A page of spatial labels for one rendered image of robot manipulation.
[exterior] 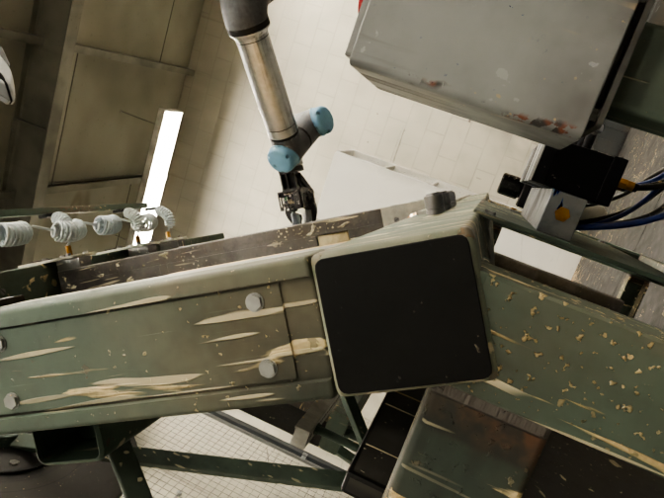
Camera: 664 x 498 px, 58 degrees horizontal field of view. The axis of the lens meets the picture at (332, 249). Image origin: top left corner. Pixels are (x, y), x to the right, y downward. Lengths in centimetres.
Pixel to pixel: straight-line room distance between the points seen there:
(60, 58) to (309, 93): 258
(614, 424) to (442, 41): 28
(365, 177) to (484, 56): 447
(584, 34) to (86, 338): 44
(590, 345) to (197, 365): 29
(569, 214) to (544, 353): 29
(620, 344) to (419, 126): 581
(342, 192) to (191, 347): 447
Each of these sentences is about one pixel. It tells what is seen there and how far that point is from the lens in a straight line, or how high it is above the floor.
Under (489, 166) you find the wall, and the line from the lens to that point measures 615.
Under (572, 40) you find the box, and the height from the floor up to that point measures 79.
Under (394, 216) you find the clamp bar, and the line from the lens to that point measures 147.
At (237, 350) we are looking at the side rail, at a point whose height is 93.
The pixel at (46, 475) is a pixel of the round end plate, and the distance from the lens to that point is 200.
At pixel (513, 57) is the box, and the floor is 82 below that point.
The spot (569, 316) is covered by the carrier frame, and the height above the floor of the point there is 72.
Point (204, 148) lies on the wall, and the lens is 696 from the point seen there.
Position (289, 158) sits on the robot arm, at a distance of 148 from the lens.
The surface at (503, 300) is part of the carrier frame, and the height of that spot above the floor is 77.
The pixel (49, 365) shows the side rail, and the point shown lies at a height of 109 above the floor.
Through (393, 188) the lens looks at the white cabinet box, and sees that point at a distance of 484.
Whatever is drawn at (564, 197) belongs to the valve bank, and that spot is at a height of 72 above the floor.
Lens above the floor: 80
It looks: 12 degrees up
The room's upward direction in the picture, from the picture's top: 68 degrees counter-clockwise
